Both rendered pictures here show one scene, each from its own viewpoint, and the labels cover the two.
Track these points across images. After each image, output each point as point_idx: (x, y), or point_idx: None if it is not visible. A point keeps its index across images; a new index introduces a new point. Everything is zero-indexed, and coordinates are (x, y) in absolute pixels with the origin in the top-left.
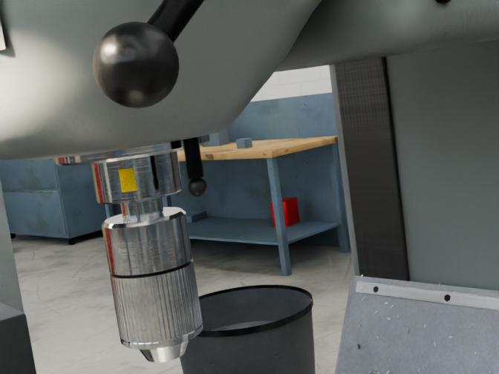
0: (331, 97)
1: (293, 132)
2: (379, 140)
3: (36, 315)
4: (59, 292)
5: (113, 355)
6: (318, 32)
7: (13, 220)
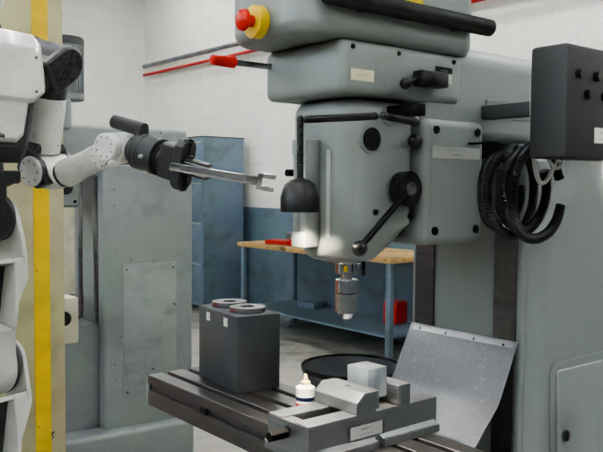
0: None
1: (412, 245)
2: (428, 267)
3: None
4: (196, 349)
5: None
6: (401, 236)
7: None
